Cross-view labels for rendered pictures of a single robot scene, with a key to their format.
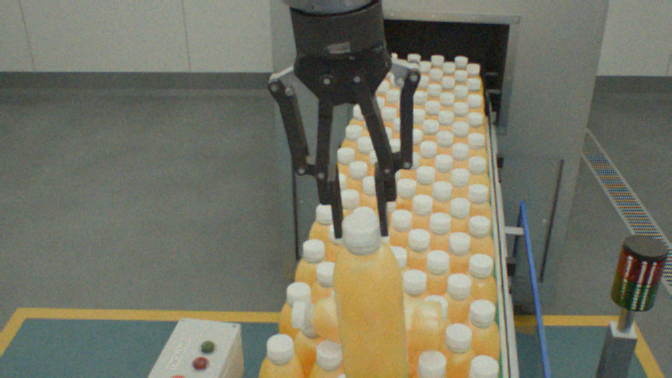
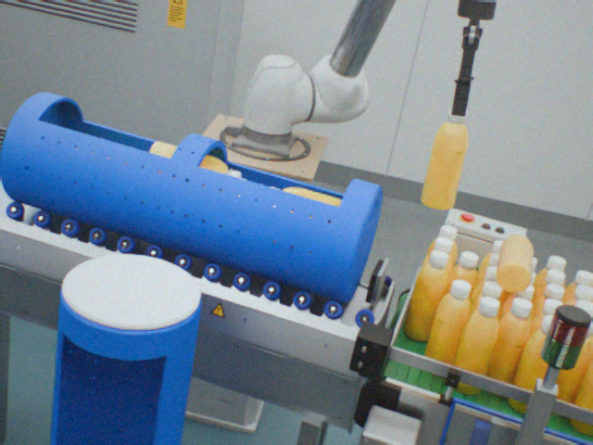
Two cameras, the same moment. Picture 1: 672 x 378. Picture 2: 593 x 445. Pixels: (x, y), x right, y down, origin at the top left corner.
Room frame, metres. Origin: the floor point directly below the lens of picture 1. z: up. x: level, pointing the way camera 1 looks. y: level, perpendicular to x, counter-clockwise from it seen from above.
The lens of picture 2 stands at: (0.39, -1.81, 1.98)
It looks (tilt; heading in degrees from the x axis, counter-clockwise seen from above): 26 degrees down; 94
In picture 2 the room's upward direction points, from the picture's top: 11 degrees clockwise
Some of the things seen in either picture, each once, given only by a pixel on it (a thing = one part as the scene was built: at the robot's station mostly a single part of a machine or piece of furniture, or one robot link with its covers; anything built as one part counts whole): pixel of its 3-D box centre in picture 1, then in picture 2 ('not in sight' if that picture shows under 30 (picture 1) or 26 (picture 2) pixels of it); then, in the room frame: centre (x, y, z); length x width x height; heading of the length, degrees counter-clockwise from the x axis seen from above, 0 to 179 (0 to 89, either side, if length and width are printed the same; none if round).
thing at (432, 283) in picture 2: not in sight; (427, 298); (0.61, -0.04, 1.00); 0.07 x 0.07 x 0.20
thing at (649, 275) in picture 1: (641, 261); (569, 327); (0.81, -0.44, 1.23); 0.06 x 0.06 x 0.04
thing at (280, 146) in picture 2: not in sight; (260, 133); (0.06, 0.70, 1.04); 0.22 x 0.18 x 0.06; 179
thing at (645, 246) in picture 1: (634, 289); (561, 350); (0.81, -0.44, 1.18); 0.06 x 0.06 x 0.16
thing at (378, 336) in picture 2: not in sight; (372, 351); (0.50, -0.23, 0.95); 0.10 x 0.07 x 0.10; 81
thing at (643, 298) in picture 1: (635, 286); (561, 348); (0.81, -0.44, 1.18); 0.06 x 0.06 x 0.05
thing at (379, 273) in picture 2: not in sight; (375, 288); (0.48, -0.03, 0.99); 0.10 x 0.02 x 0.12; 81
